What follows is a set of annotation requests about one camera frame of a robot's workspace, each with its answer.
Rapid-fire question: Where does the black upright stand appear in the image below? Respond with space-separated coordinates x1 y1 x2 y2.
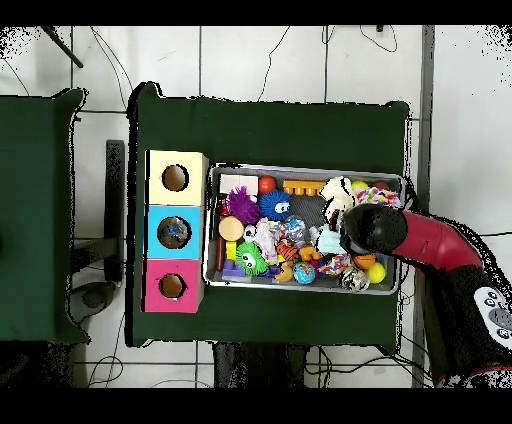
103 139 126 283

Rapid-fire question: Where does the crushed patterned metal can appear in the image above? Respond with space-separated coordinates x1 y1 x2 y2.
340 266 371 292

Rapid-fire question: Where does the colourful dotted cloth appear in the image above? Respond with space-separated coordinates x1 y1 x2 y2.
353 185 403 209

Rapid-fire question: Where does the dark green table cloth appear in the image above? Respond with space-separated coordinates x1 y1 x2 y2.
125 81 411 353

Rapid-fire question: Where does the green covered side table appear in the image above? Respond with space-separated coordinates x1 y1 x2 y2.
0 88 91 346

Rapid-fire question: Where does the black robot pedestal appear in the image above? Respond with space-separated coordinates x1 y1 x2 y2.
211 341 311 388

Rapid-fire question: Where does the wooden box with three holes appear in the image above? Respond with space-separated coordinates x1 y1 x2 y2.
143 149 210 314

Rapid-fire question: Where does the smooth orange ball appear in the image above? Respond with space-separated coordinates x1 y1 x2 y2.
257 175 278 196

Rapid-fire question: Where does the purple spiky ball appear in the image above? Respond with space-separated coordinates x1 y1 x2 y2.
225 186 262 226

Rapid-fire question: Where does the green spiky ball with eyes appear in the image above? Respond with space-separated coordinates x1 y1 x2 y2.
234 241 270 277

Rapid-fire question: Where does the grey rounded floor base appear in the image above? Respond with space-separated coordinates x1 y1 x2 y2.
67 281 117 325

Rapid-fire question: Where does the blue spiky ball with eyes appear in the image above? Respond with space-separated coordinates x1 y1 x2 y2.
257 189 293 222

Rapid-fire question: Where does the yellow ball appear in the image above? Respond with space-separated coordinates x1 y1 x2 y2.
365 261 387 285

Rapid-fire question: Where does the black tripod leg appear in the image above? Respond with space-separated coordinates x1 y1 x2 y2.
41 25 85 69

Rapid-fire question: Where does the globe print ball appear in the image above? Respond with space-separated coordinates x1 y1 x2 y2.
292 261 317 285

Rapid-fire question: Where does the shallow mesh bin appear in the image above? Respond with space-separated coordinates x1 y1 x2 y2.
201 161 405 296

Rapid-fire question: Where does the mint green cloth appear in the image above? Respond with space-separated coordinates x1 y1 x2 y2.
315 225 347 256

